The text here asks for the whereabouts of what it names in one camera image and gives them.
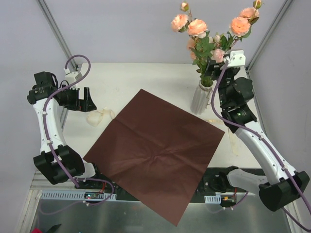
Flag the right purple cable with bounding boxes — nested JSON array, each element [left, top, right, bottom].
[[210, 62, 311, 233]]

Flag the purple cable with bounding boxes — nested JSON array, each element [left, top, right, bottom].
[[210, 62, 311, 233], [43, 54, 115, 207]]

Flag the right aluminium frame post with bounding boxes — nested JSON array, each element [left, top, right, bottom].
[[245, 0, 294, 74]]

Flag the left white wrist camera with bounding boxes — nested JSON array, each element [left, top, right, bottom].
[[64, 68, 82, 85]]

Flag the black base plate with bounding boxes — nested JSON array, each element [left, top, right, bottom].
[[74, 163, 268, 203]]

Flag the left aluminium frame post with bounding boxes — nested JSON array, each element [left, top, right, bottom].
[[36, 0, 73, 59]]

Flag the red object at bottom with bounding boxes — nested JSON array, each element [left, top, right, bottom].
[[31, 228, 42, 233]]

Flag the white ribbed ceramic vase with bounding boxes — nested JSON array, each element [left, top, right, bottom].
[[190, 81, 213, 115]]

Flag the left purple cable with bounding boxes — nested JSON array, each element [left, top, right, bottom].
[[43, 54, 115, 207]]

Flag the cream printed ribbon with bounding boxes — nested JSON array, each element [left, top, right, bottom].
[[86, 108, 239, 156]]

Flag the aluminium frame post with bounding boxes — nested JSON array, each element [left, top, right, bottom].
[[245, 0, 294, 74], [36, 0, 73, 59]]

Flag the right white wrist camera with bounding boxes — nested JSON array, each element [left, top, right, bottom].
[[224, 50, 246, 68]]

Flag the pink rose stem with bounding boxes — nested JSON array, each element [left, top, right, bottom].
[[171, 1, 215, 87], [187, 34, 227, 87], [219, 0, 262, 53]]

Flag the dark red wrapping paper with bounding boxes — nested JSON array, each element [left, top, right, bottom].
[[84, 90, 224, 225]]

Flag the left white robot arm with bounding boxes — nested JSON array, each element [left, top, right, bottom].
[[27, 71, 103, 189]]

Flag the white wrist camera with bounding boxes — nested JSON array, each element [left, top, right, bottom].
[[224, 50, 246, 68], [64, 68, 82, 85]]

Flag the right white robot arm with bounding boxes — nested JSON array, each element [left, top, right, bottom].
[[203, 57, 311, 212]]

